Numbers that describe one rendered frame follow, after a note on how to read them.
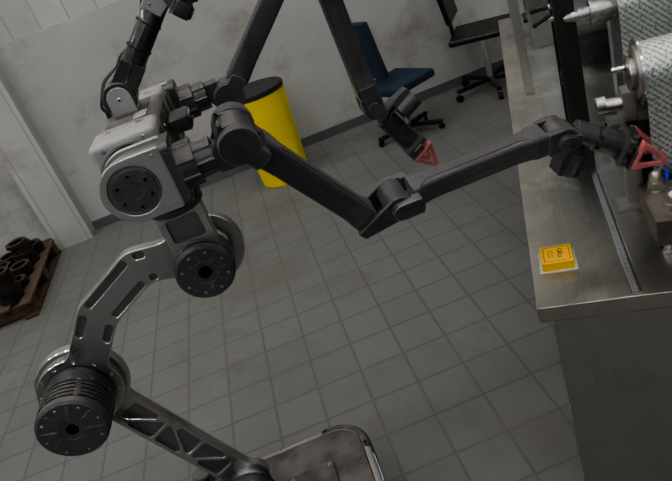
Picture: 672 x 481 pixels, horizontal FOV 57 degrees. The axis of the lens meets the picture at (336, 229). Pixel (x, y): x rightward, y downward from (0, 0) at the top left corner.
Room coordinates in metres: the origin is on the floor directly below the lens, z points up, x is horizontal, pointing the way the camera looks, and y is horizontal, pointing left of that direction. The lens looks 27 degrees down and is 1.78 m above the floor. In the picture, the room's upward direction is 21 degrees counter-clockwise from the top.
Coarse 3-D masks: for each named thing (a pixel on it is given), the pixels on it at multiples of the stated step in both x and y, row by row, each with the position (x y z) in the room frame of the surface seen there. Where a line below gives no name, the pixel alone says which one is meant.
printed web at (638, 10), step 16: (624, 0) 1.39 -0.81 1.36; (640, 0) 1.38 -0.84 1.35; (656, 0) 1.36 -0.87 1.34; (624, 16) 1.39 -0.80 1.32; (640, 16) 1.38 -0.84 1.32; (656, 16) 1.36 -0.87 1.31; (624, 32) 1.39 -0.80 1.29; (640, 32) 1.38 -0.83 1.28; (656, 32) 1.37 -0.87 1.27; (624, 48) 1.39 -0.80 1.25; (656, 48) 1.19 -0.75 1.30; (656, 64) 1.17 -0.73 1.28; (656, 80) 1.16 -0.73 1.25; (656, 96) 1.16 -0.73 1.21; (640, 112) 1.51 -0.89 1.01
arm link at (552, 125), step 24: (552, 120) 1.21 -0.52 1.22; (504, 144) 1.19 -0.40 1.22; (528, 144) 1.17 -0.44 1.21; (552, 144) 1.17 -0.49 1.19; (432, 168) 1.20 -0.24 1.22; (456, 168) 1.17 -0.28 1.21; (480, 168) 1.17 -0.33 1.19; (504, 168) 1.18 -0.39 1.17; (408, 192) 1.21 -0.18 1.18; (432, 192) 1.17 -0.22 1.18; (408, 216) 1.14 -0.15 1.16
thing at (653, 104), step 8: (648, 104) 1.17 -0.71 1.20; (656, 104) 1.16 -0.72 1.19; (664, 104) 1.16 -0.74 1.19; (648, 112) 1.17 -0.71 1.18; (656, 112) 1.16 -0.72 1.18; (664, 112) 1.16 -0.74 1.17; (656, 120) 1.16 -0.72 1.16; (664, 120) 1.16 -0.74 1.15; (656, 128) 1.16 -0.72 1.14; (664, 128) 1.16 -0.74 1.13; (656, 136) 1.16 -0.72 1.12; (664, 136) 1.16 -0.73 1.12; (656, 144) 1.17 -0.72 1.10; (664, 144) 1.16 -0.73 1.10; (664, 152) 1.16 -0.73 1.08; (656, 160) 1.17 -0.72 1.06; (656, 168) 1.17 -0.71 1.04; (664, 168) 1.16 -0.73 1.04
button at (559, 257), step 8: (544, 248) 1.20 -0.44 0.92; (552, 248) 1.19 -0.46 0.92; (560, 248) 1.17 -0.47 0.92; (568, 248) 1.16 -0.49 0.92; (544, 256) 1.17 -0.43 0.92; (552, 256) 1.16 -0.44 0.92; (560, 256) 1.15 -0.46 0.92; (568, 256) 1.14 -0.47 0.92; (544, 264) 1.14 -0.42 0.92; (552, 264) 1.13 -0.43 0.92; (560, 264) 1.13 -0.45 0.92; (568, 264) 1.12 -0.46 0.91
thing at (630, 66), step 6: (624, 60) 1.25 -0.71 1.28; (630, 60) 1.22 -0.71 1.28; (630, 66) 1.21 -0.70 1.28; (624, 72) 1.26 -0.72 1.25; (630, 72) 1.20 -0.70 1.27; (636, 72) 1.20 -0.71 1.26; (630, 78) 1.20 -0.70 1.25; (636, 78) 1.20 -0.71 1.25; (630, 84) 1.20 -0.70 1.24; (636, 84) 1.20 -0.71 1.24; (630, 90) 1.22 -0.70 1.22
